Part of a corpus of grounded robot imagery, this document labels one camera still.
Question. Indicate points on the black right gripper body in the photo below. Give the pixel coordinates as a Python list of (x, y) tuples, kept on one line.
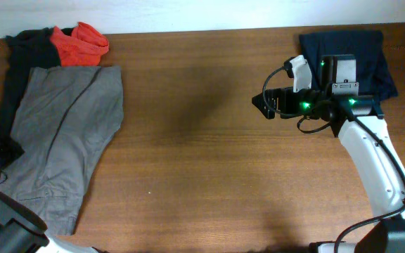
[(306, 102)]

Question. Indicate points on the grey shorts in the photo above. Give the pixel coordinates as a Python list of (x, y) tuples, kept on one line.
[(65, 120)]

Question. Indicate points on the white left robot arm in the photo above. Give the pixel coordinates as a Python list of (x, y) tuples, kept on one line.
[(21, 230)]

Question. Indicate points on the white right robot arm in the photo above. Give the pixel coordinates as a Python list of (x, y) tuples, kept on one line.
[(358, 122)]

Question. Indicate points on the folded navy garment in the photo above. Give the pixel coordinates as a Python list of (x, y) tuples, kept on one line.
[(366, 46)]

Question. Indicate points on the red t-shirt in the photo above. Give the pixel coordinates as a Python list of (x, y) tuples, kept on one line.
[(81, 45)]

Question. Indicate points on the black t-shirt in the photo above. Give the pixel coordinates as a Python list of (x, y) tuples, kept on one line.
[(28, 49)]

